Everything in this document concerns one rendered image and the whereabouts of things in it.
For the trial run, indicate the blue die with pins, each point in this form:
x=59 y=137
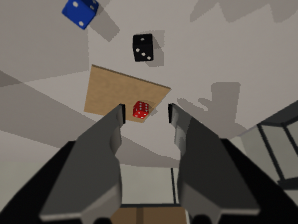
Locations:
x=81 y=12

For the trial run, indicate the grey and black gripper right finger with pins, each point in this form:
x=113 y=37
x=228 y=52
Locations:
x=216 y=179

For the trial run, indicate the red die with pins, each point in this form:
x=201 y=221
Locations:
x=140 y=110

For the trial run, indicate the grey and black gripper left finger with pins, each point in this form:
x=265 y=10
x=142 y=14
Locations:
x=80 y=183

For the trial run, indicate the black die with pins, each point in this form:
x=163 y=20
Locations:
x=143 y=47

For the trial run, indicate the tan flat mat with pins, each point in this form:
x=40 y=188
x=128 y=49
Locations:
x=107 y=89

